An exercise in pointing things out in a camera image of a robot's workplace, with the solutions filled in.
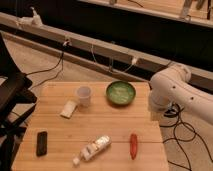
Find red pepper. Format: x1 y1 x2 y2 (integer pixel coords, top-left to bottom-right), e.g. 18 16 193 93
130 134 138 160

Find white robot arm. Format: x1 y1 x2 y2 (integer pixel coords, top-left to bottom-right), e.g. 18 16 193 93
149 63 213 125

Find white sponge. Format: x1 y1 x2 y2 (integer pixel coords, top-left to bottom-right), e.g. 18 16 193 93
60 101 77 118

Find green bowl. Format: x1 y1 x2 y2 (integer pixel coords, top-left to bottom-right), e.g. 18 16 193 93
106 81 136 105

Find white plastic bottle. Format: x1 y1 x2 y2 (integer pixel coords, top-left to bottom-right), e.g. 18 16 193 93
73 135 111 166

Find translucent plastic cup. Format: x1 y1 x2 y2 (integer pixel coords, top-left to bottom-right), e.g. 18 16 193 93
76 86 91 107

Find black chair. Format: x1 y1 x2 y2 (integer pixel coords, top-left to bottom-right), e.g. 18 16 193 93
0 33 37 171

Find black cables on floor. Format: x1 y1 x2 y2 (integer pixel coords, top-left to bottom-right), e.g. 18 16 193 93
159 103 213 171

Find white cable with plug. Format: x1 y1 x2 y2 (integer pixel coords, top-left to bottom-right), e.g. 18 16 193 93
90 43 139 74

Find black cable left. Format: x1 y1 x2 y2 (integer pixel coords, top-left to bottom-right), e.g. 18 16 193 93
25 39 72 90

